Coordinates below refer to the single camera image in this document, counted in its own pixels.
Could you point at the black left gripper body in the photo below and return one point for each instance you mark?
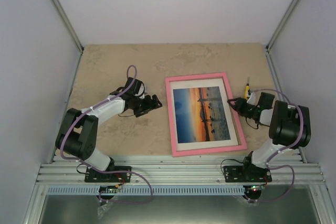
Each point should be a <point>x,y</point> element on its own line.
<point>139,107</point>

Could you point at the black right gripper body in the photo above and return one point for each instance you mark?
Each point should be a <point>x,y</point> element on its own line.
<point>244,111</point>

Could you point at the yellow handled screwdriver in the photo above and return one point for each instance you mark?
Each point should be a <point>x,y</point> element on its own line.
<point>247,91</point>

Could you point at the white mat board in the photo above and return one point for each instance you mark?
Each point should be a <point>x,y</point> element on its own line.
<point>228,95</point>

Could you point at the sunset beach photo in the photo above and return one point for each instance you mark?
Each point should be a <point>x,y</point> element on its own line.
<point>201,117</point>

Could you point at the pink picture frame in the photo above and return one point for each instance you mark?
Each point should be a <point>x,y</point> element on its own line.
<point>169,119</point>

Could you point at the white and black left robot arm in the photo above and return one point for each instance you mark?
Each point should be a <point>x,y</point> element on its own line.
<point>77,135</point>

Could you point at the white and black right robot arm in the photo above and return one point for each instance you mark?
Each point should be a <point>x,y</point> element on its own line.
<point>289,128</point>

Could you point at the clear plastic bag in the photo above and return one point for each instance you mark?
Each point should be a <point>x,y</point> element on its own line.
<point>102,209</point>

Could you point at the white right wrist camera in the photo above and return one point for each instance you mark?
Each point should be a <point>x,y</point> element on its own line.
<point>251,99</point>

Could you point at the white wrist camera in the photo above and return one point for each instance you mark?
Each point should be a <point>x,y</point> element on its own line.
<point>141,92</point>
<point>251,99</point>

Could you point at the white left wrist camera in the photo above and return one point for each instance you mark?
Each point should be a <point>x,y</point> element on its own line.
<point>141,92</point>

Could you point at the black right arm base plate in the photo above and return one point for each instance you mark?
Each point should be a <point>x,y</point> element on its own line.
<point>236,175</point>

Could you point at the aluminium rail mounting base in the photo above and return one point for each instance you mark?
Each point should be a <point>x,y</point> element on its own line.
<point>188,170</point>

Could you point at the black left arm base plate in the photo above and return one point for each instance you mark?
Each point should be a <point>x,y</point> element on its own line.
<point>122,176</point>

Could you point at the grey slotted cable duct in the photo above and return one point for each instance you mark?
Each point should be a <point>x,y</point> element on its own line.
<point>141,190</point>

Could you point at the right aluminium corner post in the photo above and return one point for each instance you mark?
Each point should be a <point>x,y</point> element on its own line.
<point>288,13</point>

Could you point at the aluminium corner post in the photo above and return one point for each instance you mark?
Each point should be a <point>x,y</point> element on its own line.
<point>64,18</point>
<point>288,13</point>

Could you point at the left aluminium corner post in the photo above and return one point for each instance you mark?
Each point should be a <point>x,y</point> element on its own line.
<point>64,18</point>

